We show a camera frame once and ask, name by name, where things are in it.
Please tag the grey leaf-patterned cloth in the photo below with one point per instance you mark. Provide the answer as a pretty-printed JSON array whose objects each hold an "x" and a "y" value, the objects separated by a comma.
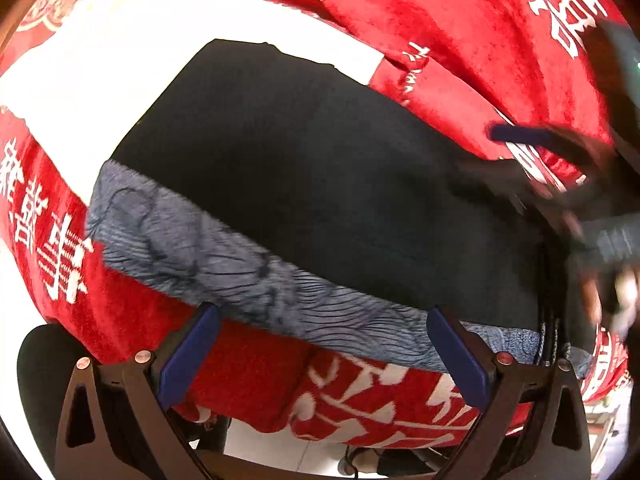
[{"x": 190, "y": 245}]

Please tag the person's right hand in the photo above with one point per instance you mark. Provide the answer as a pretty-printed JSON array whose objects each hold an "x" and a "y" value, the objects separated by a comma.
[{"x": 612, "y": 300}]

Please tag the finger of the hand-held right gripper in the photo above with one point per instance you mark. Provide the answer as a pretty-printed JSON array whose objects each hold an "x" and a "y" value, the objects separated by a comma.
[
  {"x": 505, "y": 180},
  {"x": 525, "y": 135}
]

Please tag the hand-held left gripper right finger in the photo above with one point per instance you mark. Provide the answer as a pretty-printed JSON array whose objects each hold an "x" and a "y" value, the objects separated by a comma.
[{"x": 460, "y": 360}]

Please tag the wooden furniture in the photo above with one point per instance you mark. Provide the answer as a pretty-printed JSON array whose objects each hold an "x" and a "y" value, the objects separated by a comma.
[{"x": 602, "y": 435}]

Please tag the red printed blanket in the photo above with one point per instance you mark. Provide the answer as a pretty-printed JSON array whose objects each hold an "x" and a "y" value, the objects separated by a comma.
[{"x": 475, "y": 25}]

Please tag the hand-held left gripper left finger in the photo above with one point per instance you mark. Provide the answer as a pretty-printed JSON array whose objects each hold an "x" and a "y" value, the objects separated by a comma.
[{"x": 190, "y": 355}]

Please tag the black pants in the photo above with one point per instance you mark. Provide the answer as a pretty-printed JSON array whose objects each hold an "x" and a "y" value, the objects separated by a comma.
[{"x": 310, "y": 180}]

